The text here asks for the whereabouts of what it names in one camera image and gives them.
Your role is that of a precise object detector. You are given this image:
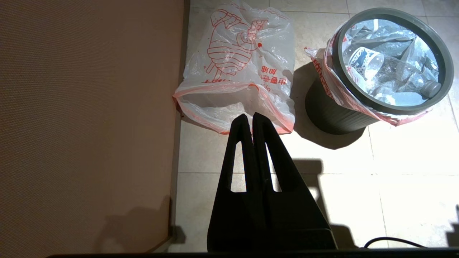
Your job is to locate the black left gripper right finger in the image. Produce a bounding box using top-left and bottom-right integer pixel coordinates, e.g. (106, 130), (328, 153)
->
(253, 112), (337, 251)

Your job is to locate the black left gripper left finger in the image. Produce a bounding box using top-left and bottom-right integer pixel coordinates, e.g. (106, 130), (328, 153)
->
(207, 114), (268, 251)

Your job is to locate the grey bin rim ring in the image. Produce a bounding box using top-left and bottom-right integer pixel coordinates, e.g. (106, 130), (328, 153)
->
(331, 8), (455, 115)

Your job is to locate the white red-printed trash bag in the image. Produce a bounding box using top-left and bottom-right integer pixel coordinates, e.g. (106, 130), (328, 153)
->
(304, 18), (440, 126)

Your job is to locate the black round trash bin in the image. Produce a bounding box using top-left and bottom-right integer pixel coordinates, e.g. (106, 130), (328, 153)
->
(305, 8), (455, 135)

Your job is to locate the flat white red-printed plastic bag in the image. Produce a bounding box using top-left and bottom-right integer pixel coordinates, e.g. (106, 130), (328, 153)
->
(172, 0), (296, 135)

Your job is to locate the clear plastic water bottle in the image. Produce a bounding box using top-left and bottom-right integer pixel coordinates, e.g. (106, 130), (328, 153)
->
(348, 48), (442, 104)

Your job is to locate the thin black cable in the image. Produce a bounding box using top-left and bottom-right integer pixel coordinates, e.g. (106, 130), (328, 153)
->
(364, 237), (427, 249)

